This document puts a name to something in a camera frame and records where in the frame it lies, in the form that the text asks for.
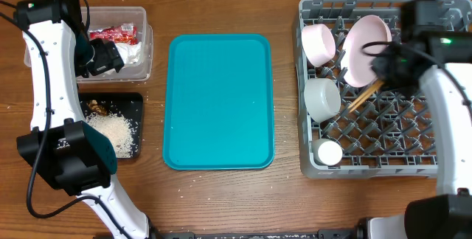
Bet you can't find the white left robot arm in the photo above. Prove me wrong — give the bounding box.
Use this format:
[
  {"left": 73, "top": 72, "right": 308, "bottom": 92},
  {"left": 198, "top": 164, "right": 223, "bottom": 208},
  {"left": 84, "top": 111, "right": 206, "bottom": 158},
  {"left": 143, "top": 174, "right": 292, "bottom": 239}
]
[{"left": 8, "top": 0, "right": 159, "bottom": 238}]

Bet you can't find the grey-green small bowl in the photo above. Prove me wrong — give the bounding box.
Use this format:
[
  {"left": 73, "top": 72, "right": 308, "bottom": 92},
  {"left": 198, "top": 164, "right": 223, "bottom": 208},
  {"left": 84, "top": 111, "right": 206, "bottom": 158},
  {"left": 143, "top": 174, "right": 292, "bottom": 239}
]
[{"left": 304, "top": 78, "right": 341, "bottom": 122}]

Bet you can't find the pink bowl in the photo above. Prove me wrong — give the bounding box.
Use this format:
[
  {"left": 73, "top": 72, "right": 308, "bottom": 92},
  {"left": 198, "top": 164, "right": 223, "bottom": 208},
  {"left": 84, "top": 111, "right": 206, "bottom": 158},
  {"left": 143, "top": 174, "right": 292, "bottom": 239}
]
[{"left": 301, "top": 24, "right": 336, "bottom": 67}]

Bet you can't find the clear plastic waste bin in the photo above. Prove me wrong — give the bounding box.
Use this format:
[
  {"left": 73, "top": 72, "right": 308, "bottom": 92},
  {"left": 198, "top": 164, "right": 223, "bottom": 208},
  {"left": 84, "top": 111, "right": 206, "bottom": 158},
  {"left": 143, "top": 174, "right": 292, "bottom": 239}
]
[{"left": 24, "top": 6, "right": 154, "bottom": 85}]

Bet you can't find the white cup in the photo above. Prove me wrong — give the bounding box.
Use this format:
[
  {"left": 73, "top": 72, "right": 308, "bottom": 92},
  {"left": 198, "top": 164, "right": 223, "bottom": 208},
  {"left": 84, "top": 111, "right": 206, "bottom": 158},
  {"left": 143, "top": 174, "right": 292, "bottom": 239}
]
[{"left": 312, "top": 139, "right": 343, "bottom": 166}]

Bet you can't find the red snack wrapper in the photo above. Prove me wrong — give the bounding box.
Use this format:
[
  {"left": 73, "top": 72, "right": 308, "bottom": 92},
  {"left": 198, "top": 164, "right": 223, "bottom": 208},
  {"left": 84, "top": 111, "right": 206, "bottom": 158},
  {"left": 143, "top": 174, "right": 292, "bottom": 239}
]
[{"left": 89, "top": 23, "right": 139, "bottom": 45}]

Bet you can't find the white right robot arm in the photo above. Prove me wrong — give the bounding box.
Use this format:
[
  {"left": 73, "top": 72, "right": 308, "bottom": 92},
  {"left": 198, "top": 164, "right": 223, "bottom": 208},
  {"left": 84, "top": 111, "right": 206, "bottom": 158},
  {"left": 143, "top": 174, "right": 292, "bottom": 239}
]
[{"left": 358, "top": 0, "right": 471, "bottom": 238}]

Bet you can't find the white napkin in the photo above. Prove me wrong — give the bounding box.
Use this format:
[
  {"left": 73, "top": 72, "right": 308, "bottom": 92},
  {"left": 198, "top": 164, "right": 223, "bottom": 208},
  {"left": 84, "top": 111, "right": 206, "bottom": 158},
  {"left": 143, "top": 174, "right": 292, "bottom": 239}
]
[{"left": 115, "top": 43, "right": 142, "bottom": 67}]

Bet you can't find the large white plate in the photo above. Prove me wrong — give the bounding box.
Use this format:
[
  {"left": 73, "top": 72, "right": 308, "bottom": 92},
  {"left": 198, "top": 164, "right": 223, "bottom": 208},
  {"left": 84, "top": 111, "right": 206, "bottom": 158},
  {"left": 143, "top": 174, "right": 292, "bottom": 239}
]
[{"left": 340, "top": 15, "right": 392, "bottom": 88}]

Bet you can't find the black food waste tray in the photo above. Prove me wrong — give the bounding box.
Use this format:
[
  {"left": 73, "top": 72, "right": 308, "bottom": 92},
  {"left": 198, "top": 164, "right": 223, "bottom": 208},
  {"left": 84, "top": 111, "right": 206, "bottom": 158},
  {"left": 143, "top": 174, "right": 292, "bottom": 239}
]
[{"left": 79, "top": 92, "right": 144, "bottom": 160}]

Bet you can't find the brown food scrap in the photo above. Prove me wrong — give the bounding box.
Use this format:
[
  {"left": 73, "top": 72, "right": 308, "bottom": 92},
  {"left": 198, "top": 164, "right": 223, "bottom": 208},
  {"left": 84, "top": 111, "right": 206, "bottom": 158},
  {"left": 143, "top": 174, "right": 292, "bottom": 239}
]
[{"left": 87, "top": 100, "right": 108, "bottom": 117}]

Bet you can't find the grey dishwasher rack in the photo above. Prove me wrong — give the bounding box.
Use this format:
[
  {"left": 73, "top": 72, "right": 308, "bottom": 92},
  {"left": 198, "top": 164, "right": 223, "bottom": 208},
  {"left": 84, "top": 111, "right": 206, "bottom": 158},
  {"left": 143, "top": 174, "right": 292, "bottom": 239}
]
[{"left": 294, "top": 0, "right": 471, "bottom": 179}]

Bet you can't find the teal serving tray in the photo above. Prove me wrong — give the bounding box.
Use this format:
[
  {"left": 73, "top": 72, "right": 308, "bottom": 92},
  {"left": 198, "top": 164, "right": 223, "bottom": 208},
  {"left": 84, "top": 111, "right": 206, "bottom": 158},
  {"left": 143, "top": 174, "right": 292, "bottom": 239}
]
[{"left": 162, "top": 34, "right": 275, "bottom": 170}]

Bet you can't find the wooden chopstick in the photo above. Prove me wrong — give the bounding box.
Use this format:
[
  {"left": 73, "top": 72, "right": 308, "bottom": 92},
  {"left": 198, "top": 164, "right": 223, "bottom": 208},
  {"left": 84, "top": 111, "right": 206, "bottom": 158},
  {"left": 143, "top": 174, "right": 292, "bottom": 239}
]
[
  {"left": 347, "top": 80, "right": 383, "bottom": 111},
  {"left": 348, "top": 82, "right": 385, "bottom": 114}
]

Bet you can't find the pile of rice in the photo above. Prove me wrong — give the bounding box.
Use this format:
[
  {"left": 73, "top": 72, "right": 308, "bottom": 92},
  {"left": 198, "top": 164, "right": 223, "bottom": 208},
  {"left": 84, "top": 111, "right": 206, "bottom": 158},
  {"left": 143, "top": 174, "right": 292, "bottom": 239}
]
[{"left": 86, "top": 113, "right": 137, "bottom": 159}]

